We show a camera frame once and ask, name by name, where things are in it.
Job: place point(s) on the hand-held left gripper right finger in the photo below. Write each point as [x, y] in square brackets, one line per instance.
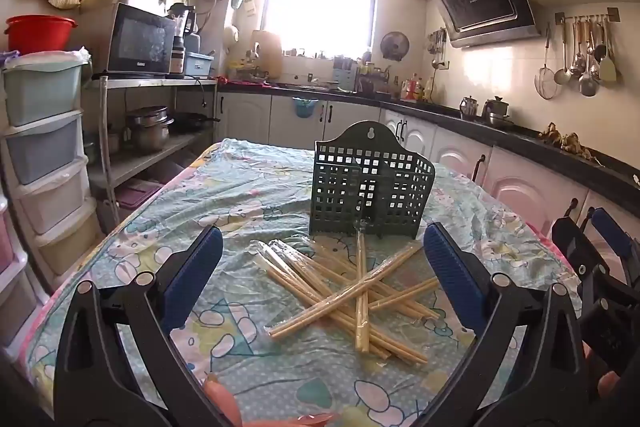
[452, 267]

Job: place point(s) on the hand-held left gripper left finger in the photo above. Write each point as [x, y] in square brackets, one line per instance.
[192, 277]

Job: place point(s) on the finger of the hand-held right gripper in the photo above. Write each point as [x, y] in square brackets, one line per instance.
[575, 247]
[610, 232]

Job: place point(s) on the bundle of chopsticks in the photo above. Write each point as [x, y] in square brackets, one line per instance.
[362, 307]

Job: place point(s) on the green plastic utensil holder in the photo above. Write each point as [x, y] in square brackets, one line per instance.
[345, 142]

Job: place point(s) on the hanging utensils beside hood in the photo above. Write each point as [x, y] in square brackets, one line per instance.
[437, 47]

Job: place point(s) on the person's right hand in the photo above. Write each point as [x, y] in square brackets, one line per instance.
[607, 384]

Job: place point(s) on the person's left hand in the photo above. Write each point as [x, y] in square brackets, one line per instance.
[222, 399]

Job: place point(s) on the white base cabinets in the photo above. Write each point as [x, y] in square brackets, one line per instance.
[525, 192]

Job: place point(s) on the black kitchen countertop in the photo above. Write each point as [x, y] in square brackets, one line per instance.
[550, 157]

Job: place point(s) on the purple lidded storage box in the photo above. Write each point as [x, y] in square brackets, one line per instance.
[139, 197]

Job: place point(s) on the ginger root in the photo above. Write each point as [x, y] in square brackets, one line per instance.
[567, 142]

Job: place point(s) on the cartoon printed tablecloth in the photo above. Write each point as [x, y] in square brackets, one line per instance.
[280, 197]

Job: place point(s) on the metal shelf rack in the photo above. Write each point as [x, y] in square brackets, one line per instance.
[150, 157]

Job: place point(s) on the stacked steel pots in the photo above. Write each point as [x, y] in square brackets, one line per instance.
[149, 132]

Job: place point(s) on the steel lidded pot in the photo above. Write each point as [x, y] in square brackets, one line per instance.
[497, 112]

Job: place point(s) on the black frying pan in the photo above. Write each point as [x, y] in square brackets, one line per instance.
[192, 121]

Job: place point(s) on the steel teapot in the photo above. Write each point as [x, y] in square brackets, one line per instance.
[469, 108]

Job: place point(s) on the steel ladle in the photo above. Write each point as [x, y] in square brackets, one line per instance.
[562, 76]

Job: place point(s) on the red bottle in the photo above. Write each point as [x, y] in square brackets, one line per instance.
[412, 91]

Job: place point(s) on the pastel plastic drawer tower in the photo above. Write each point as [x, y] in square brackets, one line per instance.
[42, 147]

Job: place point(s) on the blue hanging bin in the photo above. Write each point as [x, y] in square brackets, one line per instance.
[304, 108]

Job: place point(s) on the blue plastic box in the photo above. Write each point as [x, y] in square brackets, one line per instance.
[199, 64]

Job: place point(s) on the teal knife organizer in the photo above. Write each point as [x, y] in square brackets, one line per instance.
[345, 74]

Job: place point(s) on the wooden cutting board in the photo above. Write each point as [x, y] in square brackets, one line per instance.
[267, 54]

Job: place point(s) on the black blender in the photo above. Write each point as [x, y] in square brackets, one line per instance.
[180, 37]

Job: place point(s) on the black microwave oven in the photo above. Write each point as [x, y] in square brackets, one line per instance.
[140, 39]

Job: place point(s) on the red plastic bucket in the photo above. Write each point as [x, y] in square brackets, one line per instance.
[40, 34]

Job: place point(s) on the metal utensil rail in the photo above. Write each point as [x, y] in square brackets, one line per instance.
[585, 16]

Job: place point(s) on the small round wall fan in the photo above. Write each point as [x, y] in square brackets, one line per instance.
[395, 46]

